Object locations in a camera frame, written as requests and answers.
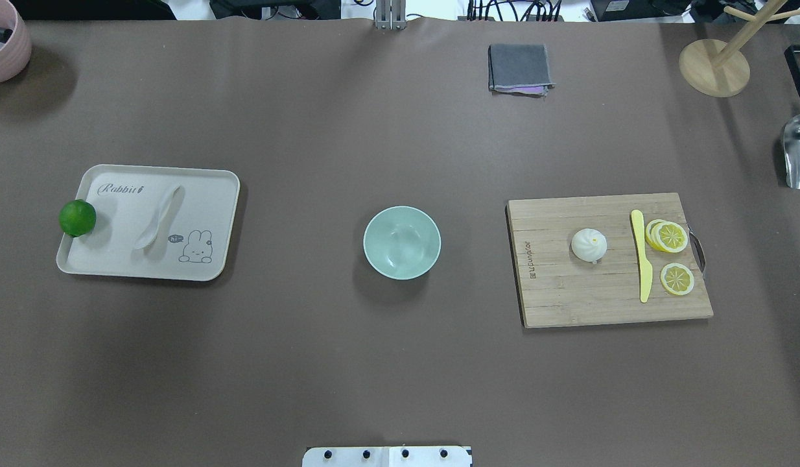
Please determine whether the yellow plastic knife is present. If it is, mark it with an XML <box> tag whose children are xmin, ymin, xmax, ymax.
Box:
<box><xmin>630</xmin><ymin>210</ymin><xmax>653</xmax><ymax>304</ymax></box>

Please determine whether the lemon slice lower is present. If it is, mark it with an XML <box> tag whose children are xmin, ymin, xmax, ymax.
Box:
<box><xmin>659</xmin><ymin>263</ymin><xmax>694</xmax><ymax>296</ymax></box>

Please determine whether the bamboo cutting board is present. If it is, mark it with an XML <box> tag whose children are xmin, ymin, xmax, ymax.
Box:
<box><xmin>507</xmin><ymin>193</ymin><xmax>713</xmax><ymax>328</ymax></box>

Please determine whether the white steamed bun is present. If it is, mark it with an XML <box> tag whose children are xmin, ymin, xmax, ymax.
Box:
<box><xmin>570</xmin><ymin>228</ymin><xmax>608</xmax><ymax>264</ymax></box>

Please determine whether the white ceramic spoon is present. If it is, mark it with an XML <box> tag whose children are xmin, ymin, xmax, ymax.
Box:
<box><xmin>133</xmin><ymin>184</ymin><xmax>181</xmax><ymax>250</ymax></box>

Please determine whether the aluminium frame post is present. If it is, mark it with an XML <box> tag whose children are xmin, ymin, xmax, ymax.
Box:
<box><xmin>374</xmin><ymin>0</ymin><xmax>408</xmax><ymax>30</ymax></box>

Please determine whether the wooden mug tree stand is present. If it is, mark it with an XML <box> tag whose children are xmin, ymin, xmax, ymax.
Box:
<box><xmin>679</xmin><ymin>1</ymin><xmax>800</xmax><ymax>98</ymax></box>

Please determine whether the grey folded cloth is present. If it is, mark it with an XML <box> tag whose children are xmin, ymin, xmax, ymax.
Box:
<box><xmin>487</xmin><ymin>43</ymin><xmax>556</xmax><ymax>97</ymax></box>

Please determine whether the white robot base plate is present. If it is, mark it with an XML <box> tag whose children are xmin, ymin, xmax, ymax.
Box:
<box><xmin>301</xmin><ymin>444</ymin><xmax>473</xmax><ymax>466</ymax></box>

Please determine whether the lemon slice upper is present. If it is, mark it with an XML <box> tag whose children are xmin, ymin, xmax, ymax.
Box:
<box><xmin>645</xmin><ymin>219</ymin><xmax>688</xmax><ymax>254</ymax></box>

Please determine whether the pink bowl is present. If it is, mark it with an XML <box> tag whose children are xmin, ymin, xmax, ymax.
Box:
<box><xmin>0</xmin><ymin>1</ymin><xmax>32</xmax><ymax>83</ymax></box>

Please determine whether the green lime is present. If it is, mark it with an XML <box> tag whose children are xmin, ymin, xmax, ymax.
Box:
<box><xmin>58</xmin><ymin>199</ymin><xmax>97</xmax><ymax>237</ymax></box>

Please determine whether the mint green bowl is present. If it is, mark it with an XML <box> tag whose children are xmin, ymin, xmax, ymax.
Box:
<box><xmin>362</xmin><ymin>205</ymin><xmax>442</xmax><ymax>280</ymax></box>

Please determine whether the beige rabbit serving tray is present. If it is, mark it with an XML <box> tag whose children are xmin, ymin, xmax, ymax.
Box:
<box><xmin>56</xmin><ymin>163</ymin><xmax>241</xmax><ymax>281</ymax></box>

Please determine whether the lemon slice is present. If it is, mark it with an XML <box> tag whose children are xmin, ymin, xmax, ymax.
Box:
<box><xmin>659</xmin><ymin>263</ymin><xmax>694</xmax><ymax>296</ymax></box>
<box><xmin>645</xmin><ymin>219</ymin><xmax>688</xmax><ymax>254</ymax></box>

